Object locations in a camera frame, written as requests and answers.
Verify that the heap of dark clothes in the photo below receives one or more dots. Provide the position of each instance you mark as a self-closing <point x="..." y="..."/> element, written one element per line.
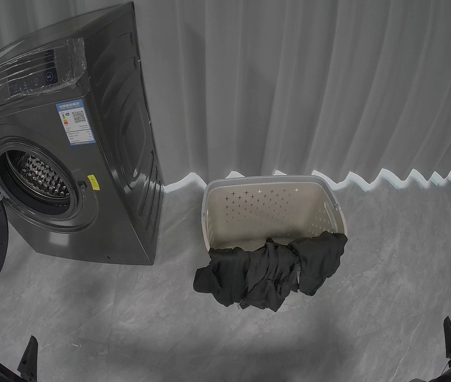
<point x="265" y="271"/>

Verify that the cream laundry basket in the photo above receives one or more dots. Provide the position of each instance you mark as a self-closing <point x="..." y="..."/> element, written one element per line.
<point x="273" y="217"/>

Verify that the grey washing machine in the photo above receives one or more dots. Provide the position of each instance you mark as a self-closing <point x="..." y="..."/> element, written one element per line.
<point x="110" y="141"/>

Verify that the white curtain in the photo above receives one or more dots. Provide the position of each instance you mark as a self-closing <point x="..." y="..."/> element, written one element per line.
<point x="289" y="74"/>

